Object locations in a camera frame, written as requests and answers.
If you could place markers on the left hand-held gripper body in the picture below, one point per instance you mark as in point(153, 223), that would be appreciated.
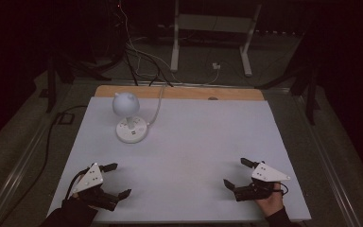
point(89, 179)

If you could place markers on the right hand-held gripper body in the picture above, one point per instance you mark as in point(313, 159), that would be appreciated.
point(266, 173)

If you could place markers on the person's left hand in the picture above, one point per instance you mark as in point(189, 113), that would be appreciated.
point(75, 196)

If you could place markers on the person's right hand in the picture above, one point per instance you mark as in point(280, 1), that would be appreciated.
point(272, 203)

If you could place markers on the white round-head desk lamp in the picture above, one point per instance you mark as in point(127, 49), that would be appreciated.
point(129, 126)

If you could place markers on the white table mat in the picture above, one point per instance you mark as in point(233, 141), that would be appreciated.
point(195, 151)

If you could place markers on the black square floor plate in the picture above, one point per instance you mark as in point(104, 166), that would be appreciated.
point(65, 118)

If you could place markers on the black tripod stand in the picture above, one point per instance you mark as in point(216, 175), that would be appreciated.
point(310, 94)
point(52, 82)

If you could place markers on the white power adapter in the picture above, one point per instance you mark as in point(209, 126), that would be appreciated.
point(216, 66)

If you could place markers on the white metal stand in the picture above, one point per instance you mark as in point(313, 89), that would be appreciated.
point(175, 38)

